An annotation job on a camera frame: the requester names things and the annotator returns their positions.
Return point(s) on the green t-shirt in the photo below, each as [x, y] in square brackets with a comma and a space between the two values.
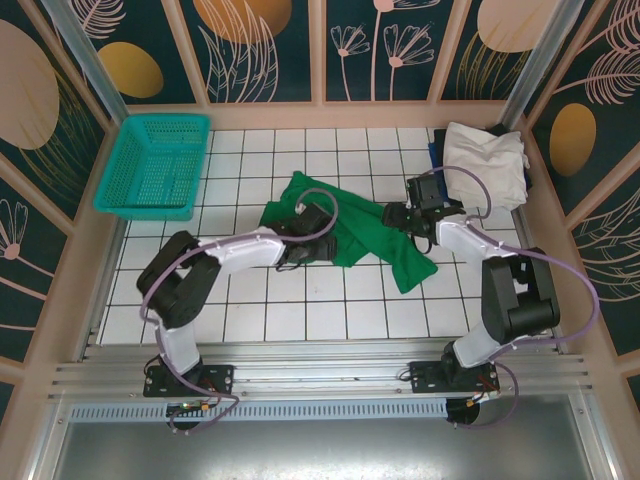
[370, 220]

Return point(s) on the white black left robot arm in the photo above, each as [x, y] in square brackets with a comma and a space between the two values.
[245, 252]

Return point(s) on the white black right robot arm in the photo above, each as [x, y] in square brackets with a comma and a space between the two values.
[520, 295]

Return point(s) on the blue folded t-shirt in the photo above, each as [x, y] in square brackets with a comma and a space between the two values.
[436, 165]

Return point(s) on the pile of folded clothes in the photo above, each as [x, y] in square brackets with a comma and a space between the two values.
[440, 136]

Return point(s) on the white folded t-shirt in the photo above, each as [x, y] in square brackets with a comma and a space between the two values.
[487, 165]

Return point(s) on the teal plastic basket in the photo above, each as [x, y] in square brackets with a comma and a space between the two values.
[150, 170]

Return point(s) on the aluminium mounting rail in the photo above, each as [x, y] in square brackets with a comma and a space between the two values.
[320, 367]

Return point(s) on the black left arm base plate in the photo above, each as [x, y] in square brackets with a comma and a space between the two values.
[220, 381]

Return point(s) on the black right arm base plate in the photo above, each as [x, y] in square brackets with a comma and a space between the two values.
[425, 377]

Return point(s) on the aluminium corner post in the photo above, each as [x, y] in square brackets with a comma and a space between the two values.
[90, 65]
[537, 65]

